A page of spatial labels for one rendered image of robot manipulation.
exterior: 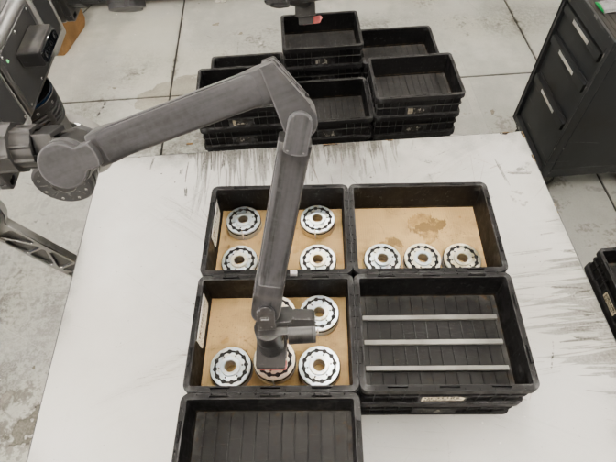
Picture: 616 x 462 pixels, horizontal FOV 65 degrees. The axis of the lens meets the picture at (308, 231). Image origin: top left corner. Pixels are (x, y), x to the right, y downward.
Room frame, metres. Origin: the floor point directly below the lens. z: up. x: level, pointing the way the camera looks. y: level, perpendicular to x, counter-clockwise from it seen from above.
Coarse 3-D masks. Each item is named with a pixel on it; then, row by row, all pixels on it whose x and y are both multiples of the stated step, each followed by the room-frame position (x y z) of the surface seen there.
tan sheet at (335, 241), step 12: (264, 216) 0.87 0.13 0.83; (300, 216) 0.86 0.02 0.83; (336, 216) 0.86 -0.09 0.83; (300, 228) 0.82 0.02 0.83; (336, 228) 0.81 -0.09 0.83; (228, 240) 0.79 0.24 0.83; (240, 240) 0.79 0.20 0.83; (252, 240) 0.79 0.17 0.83; (300, 240) 0.78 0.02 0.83; (312, 240) 0.78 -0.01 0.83; (324, 240) 0.77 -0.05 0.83; (336, 240) 0.77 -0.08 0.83; (300, 252) 0.74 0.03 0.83; (336, 252) 0.73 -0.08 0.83; (216, 264) 0.71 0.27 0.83; (336, 264) 0.69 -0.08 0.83
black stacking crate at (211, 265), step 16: (224, 192) 0.90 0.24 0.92; (240, 192) 0.90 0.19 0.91; (256, 192) 0.90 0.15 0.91; (304, 192) 0.89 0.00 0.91; (320, 192) 0.89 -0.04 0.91; (336, 192) 0.89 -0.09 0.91; (224, 208) 0.90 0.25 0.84; (256, 208) 0.90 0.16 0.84; (304, 208) 0.89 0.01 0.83; (336, 208) 0.89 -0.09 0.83; (208, 256) 0.69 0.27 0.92
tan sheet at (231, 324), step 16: (224, 304) 0.58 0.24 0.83; (240, 304) 0.58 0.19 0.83; (336, 304) 0.56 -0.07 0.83; (224, 320) 0.54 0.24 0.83; (240, 320) 0.53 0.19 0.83; (208, 336) 0.49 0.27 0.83; (224, 336) 0.49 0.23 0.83; (240, 336) 0.49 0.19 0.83; (320, 336) 0.48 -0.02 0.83; (336, 336) 0.47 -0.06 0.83; (208, 352) 0.45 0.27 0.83; (336, 352) 0.43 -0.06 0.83; (208, 368) 0.41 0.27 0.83; (320, 368) 0.39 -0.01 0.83; (208, 384) 0.37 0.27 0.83; (256, 384) 0.36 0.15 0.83; (272, 384) 0.36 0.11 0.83; (288, 384) 0.36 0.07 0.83; (336, 384) 0.35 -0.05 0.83
